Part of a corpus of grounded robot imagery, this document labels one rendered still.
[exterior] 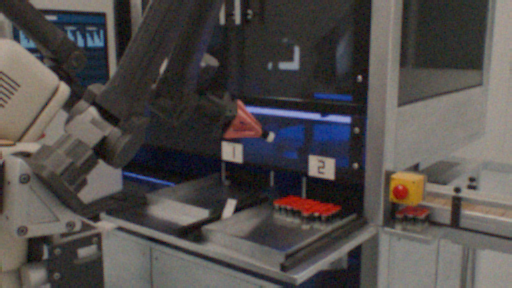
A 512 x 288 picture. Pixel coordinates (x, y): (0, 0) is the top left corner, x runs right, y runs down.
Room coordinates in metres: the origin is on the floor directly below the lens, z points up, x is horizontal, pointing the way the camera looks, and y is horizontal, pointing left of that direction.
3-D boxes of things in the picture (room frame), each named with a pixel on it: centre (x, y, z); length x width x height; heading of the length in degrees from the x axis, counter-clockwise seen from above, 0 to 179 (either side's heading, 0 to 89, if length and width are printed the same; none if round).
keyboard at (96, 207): (1.69, 0.55, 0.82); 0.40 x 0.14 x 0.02; 151
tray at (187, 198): (1.63, 0.13, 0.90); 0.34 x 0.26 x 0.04; 142
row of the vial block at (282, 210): (1.40, -0.12, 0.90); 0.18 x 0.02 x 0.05; 52
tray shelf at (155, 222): (1.47, 0.04, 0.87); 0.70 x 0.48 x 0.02; 52
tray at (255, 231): (1.33, -0.07, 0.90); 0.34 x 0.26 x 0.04; 142
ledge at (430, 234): (1.38, -0.44, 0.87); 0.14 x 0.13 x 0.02; 142
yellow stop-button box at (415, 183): (1.36, -0.41, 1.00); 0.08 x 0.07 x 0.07; 142
